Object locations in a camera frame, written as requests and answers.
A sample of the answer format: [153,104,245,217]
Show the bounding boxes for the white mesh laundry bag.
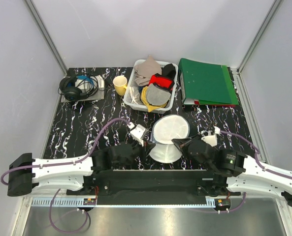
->
[149,115,190,164]

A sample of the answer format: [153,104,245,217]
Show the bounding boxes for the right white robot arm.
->
[172,135,292,207]

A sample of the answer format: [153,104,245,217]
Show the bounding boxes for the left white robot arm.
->
[1,141,156,197]

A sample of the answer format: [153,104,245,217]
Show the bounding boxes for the white plastic laundry basket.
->
[124,56,178,114]

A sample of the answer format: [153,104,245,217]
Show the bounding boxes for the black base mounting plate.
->
[66,170,229,206]

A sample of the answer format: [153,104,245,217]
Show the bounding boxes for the yellow garment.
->
[140,86,168,112]

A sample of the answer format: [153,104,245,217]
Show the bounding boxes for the red and black garment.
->
[149,73,175,91]

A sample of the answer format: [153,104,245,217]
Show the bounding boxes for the yellow mug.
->
[113,76,128,96]

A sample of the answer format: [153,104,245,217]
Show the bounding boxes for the beige garment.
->
[134,56,162,87]

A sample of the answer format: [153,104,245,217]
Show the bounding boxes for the silver tray with items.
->
[60,74,105,103]

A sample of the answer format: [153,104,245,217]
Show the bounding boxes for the black headphones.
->
[58,73,99,101]

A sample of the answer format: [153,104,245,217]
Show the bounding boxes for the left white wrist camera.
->
[129,123,148,147]

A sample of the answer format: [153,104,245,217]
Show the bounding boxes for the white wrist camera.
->
[201,126,220,147]
[129,123,148,147]

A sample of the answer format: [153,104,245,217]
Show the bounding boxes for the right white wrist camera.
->
[201,126,220,147]

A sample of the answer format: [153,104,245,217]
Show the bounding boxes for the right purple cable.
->
[217,130,292,214]

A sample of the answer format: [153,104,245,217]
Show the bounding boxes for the green ring binder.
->
[178,58,239,107]

